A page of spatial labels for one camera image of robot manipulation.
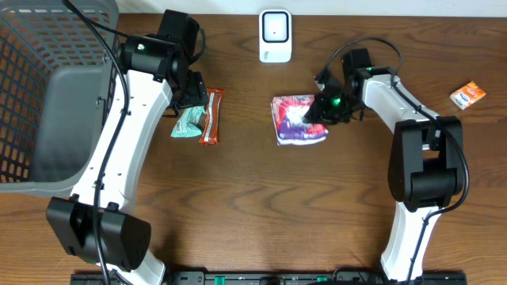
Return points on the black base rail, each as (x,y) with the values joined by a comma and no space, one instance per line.
(202,278)

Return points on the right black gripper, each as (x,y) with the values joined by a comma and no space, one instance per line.
(322,115)

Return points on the small orange snack packet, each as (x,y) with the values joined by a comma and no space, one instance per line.
(467,95)

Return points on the brown orange candy bar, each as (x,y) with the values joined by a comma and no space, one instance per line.
(210,135)

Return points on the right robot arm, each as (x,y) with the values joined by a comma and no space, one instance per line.
(426,167)

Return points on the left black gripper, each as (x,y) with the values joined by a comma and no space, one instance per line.
(194,92)

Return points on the white barcode scanner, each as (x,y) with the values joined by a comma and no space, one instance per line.
(275,36)

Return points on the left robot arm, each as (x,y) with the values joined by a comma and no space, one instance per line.
(154,79)

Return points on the red purple snack bag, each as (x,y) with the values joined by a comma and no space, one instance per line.
(288,117)

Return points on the teal white snack wrapper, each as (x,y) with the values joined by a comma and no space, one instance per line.
(187,126)

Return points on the grey plastic mesh basket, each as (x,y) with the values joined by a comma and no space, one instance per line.
(57,85)

